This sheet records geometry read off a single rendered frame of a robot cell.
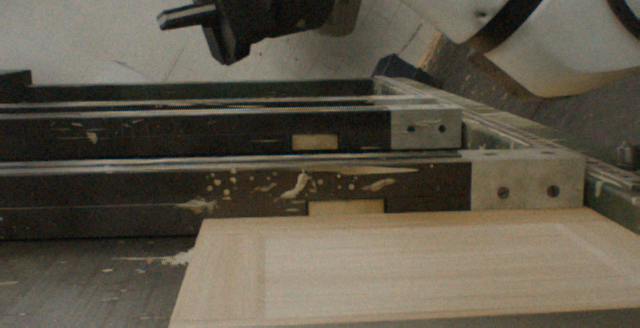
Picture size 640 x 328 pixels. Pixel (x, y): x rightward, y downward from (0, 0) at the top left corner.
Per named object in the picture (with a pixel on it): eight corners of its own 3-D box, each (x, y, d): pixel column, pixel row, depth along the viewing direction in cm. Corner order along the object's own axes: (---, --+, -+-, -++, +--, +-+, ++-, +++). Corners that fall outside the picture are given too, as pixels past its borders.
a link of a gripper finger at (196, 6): (155, 25, 74) (203, 16, 77) (167, 15, 71) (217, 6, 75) (150, 12, 74) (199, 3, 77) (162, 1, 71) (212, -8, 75)
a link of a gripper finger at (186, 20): (167, 15, 71) (217, 6, 75) (155, 26, 74) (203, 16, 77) (172, 30, 71) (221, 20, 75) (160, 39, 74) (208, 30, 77)
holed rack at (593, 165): (659, 189, 67) (659, 184, 67) (631, 190, 67) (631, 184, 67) (383, 77, 229) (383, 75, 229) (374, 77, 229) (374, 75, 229)
